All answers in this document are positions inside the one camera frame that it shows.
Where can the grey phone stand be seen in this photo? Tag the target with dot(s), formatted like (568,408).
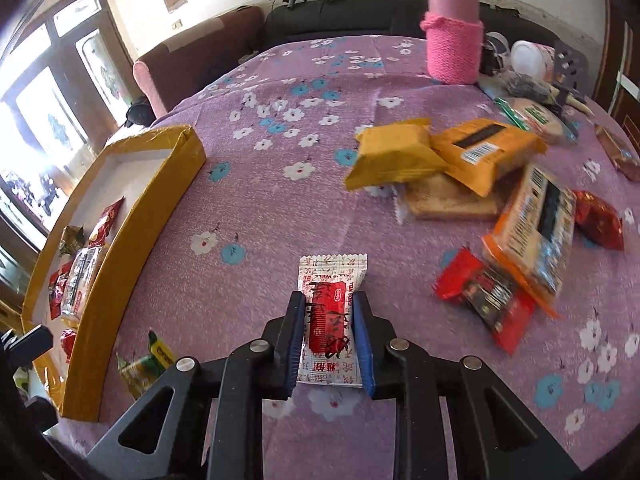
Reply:
(570,67)

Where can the glass door wooden frame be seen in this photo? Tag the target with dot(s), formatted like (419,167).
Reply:
(60,85)

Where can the orange cracker packet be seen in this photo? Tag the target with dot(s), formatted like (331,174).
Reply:
(535,240)

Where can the red snack packet white print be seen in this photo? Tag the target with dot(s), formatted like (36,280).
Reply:
(107,222)

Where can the red packet dark picture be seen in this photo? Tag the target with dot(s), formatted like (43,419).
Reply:
(480,292)

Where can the clear cracker packet yellow edge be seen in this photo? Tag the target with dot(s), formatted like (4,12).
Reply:
(80,280)

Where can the black sofa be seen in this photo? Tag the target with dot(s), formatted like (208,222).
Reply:
(375,15)

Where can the clear plastic cup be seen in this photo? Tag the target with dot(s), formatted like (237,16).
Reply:
(495,50)

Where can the maroon armchair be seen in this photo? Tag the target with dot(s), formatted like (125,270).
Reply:
(200,55)

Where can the cream long stick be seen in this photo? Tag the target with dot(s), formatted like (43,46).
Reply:
(575,101)

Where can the plain yellow snack packet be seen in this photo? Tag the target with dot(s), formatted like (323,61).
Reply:
(395,155)

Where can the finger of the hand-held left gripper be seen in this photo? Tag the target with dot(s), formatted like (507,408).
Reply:
(40,410)
(30,344)

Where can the plastic bag dark contents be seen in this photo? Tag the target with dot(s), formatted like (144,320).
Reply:
(522,86)

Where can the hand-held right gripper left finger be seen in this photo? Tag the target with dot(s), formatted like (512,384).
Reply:
(295,345)

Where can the shiny brown snack packet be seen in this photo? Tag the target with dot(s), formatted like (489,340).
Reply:
(620,152)

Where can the white jar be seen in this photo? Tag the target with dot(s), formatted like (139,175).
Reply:
(530,57)

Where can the black bag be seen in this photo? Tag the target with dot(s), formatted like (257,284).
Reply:
(137,111)

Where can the wooden cabinet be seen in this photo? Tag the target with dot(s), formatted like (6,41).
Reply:
(617,60)

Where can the round rice cakes packet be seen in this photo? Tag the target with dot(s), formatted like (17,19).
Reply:
(535,117)

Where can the gold green snack packet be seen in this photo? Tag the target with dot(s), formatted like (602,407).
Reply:
(70,240)

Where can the yellow cracker packet black label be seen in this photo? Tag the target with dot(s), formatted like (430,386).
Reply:
(480,155)

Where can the clear packet brown crackers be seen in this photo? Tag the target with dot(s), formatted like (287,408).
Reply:
(450,202)

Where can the small red snack packet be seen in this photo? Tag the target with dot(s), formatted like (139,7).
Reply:
(57,290)

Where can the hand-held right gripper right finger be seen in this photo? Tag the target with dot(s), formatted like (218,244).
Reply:
(362,345)

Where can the pink knitted-sleeve bottle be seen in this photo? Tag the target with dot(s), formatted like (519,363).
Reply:
(452,45)

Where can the white red-label snack packet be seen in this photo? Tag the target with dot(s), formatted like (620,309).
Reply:
(327,300)

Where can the round red snack packet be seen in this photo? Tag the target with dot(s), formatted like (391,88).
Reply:
(67,344)

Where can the dark red crinkly snack packet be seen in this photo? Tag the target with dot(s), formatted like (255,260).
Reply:
(597,217)

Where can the yellow cardboard box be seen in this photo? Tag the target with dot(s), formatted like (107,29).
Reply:
(150,200)

